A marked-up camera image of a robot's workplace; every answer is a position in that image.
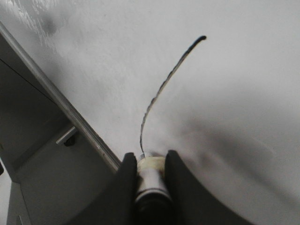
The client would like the black and white whiteboard marker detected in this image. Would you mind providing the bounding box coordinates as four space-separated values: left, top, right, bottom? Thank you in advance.
134 153 173 225

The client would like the grey cabinet under whiteboard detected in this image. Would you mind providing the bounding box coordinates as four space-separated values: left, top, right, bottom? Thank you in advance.
0 38 113 225

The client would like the aluminium whiteboard frame rail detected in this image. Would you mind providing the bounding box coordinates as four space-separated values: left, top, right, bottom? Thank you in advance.
0 23 121 172

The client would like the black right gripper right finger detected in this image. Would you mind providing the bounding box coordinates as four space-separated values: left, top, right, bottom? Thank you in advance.
165 150 251 225

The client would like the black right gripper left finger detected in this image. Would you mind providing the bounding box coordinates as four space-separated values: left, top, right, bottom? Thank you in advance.
66 153 137 225

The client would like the white whiteboard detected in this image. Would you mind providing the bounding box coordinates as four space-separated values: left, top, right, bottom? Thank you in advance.
0 0 300 225

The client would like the silver cabinet handle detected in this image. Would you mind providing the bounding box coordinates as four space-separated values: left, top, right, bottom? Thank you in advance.
55 126 77 145

